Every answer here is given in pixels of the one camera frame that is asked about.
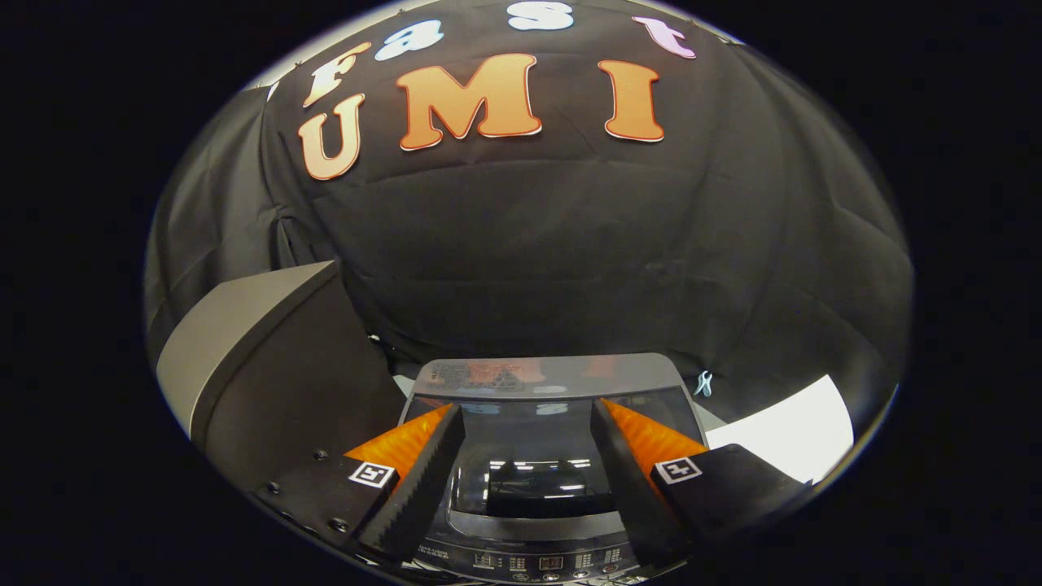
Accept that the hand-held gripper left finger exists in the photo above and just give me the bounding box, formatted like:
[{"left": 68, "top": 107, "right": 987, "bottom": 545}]
[{"left": 256, "top": 404, "right": 466, "bottom": 563}]

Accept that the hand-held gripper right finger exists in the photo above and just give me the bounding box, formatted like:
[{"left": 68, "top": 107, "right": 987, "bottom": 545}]
[{"left": 591, "top": 398, "right": 816, "bottom": 569}]

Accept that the dark grey washing machine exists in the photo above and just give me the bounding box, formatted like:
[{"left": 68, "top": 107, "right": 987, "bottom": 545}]
[{"left": 397, "top": 352, "right": 711, "bottom": 585}]

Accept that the transparent washing machine lid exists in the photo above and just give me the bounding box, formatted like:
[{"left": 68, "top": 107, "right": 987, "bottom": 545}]
[{"left": 402, "top": 352, "right": 707, "bottom": 522}]

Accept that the grey box stand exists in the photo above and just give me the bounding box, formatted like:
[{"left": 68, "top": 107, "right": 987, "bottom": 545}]
[{"left": 155, "top": 260, "right": 409, "bottom": 492}]

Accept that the black backdrop cloth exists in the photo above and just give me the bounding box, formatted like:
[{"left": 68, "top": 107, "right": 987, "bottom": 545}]
[{"left": 145, "top": 0, "right": 913, "bottom": 426}]

